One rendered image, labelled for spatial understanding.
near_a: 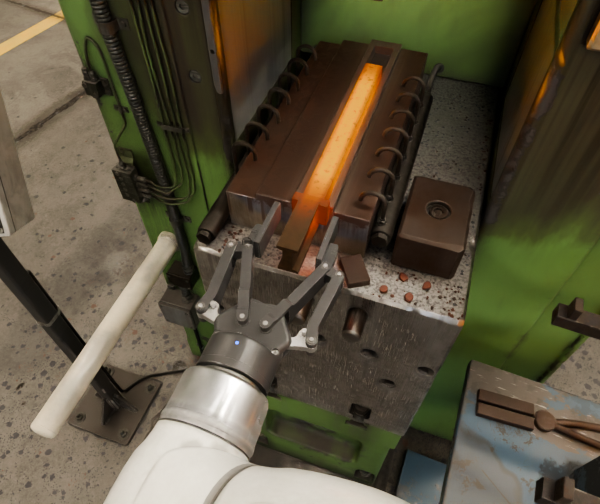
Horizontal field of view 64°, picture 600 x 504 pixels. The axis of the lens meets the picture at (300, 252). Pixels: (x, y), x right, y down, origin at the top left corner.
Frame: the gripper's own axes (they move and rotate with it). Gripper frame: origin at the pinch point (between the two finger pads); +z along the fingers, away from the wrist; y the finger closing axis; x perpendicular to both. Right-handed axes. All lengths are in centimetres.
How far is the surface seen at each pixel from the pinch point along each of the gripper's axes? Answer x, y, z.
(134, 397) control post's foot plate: -99, -54, 0
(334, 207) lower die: 0.0, 2.8, 5.6
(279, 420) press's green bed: -84, -7, 4
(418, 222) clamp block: -1.6, 13.4, 8.0
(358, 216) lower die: -0.4, 6.1, 5.4
